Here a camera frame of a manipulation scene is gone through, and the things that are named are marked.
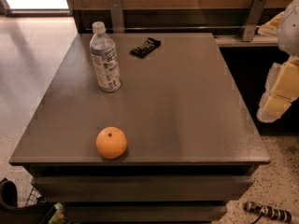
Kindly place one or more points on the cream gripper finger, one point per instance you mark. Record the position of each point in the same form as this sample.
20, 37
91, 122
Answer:
271, 27
281, 90

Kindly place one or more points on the orange fruit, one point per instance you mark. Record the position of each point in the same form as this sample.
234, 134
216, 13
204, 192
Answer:
111, 142

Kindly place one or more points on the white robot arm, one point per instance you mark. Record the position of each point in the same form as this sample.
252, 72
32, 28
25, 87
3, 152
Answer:
288, 33

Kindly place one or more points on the black rxbar chocolate wrapper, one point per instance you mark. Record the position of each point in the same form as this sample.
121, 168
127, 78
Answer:
146, 48

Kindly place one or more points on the dark grey drawer cabinet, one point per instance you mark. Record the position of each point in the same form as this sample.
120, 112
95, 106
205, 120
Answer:
192, 145

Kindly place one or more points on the black white striped tool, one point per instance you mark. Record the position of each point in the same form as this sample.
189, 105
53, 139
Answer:
270, 212

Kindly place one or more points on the clear plastic water bottle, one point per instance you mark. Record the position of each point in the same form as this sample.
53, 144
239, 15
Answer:
105, 61

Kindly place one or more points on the black basket with items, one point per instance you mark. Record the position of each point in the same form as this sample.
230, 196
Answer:
41, 212

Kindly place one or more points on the right metal wall bracket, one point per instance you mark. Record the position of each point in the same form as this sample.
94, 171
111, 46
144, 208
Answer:
254, 14

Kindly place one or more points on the metal wall bracket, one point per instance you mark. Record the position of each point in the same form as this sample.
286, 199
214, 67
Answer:
116, 13
254, 14

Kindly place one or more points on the left metal wall bracket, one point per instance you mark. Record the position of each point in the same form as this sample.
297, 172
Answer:
116, 13

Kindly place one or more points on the horizontal metal rail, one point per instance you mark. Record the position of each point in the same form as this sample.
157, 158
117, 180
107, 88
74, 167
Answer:
179, 29

